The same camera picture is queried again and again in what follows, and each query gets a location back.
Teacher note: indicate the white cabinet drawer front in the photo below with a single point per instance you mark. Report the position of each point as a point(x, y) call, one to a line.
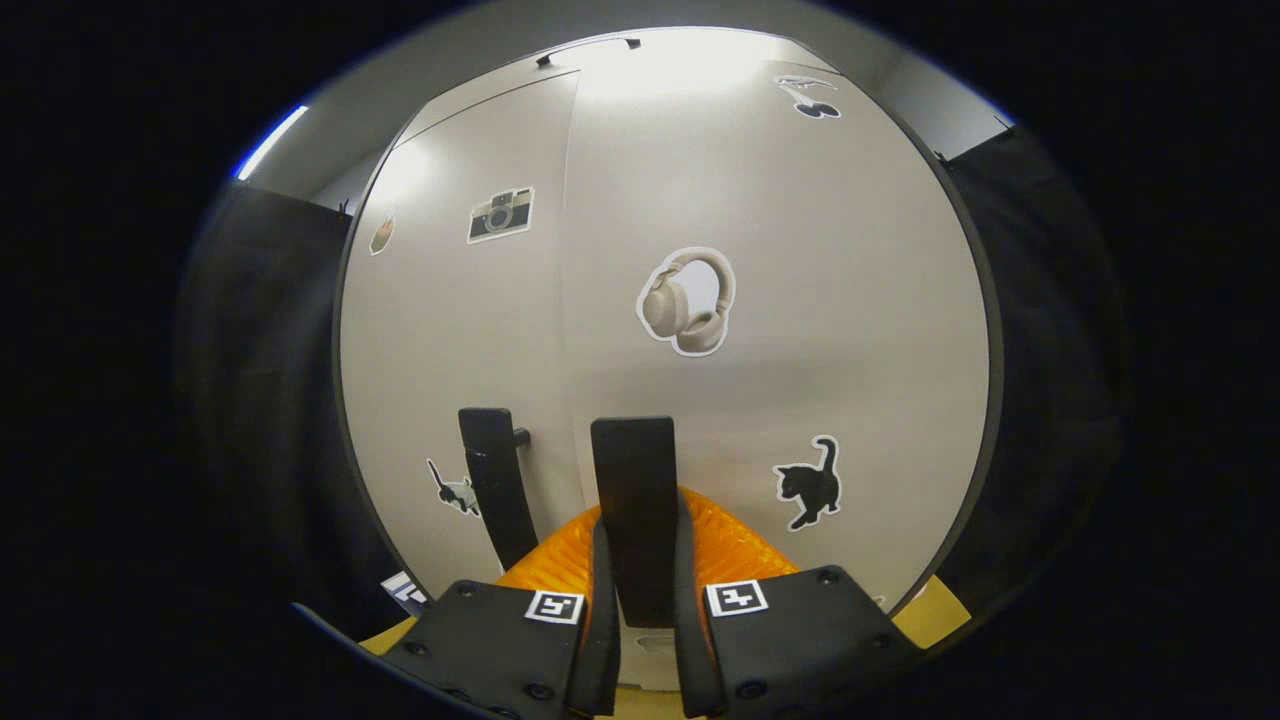
point(700, 45)

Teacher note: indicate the white double-door shoe cabinet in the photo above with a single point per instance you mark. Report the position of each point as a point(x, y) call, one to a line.
point(996, 380)

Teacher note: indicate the white cabinet door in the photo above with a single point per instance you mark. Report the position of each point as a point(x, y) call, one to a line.
point(450, 330)
point(800, 300)

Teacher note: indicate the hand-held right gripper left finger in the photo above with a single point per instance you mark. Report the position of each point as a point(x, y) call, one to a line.
point(600, 650)

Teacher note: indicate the long ceiling light strip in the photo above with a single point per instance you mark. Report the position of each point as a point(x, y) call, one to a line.
point(270, 143)

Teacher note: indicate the blue white box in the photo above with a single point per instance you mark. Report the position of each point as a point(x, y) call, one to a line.
point(405, 590)

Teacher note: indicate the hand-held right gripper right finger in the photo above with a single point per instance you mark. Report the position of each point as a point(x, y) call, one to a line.
point(690, 660)

